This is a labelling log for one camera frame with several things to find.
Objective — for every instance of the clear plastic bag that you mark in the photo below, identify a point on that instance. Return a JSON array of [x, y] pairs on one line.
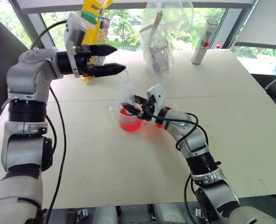
[[175, 21]]

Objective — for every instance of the yellow snack bag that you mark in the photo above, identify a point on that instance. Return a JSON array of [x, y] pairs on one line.
[[92, 28]]

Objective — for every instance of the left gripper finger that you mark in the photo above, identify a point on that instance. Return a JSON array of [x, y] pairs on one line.
[[103, 50], [110, 69]]

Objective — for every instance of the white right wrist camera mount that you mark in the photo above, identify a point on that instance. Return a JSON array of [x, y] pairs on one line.
[[157, 93]]

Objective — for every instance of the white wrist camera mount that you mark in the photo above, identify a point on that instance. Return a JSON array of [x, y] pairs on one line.
[[71, 30], [157, 93]]

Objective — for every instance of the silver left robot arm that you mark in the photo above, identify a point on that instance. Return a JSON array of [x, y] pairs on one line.
[[23, 77]]

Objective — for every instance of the small red object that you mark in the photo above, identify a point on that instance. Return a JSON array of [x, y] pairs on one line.
[[218, 46]]

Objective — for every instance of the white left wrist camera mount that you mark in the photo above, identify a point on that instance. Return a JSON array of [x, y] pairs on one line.
[[71, 30]]

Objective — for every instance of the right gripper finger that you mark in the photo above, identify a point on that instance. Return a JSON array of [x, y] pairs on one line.
[[140, 98], [129, 108]]

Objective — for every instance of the grey rounded shape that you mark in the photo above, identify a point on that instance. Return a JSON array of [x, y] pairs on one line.
[[104, 215], [168, 214]]

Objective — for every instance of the wooden chopsticks pair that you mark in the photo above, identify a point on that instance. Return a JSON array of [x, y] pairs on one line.
[[155, 25]]

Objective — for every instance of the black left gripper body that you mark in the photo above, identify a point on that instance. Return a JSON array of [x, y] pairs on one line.
[[83, 59]]

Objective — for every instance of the clear cup with red liquid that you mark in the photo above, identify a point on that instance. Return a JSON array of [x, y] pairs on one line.
[[128, 124]]

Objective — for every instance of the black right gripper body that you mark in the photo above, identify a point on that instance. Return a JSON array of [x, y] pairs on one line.
[[147, 109]]

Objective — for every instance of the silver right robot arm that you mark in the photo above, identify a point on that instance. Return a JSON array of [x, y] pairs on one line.
[[189, 137]]

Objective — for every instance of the white cylindrical tube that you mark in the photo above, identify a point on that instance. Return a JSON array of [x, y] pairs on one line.
[[202, 44]]

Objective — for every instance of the clear plastic cup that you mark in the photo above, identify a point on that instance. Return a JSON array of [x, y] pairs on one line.
[[172, 107]]

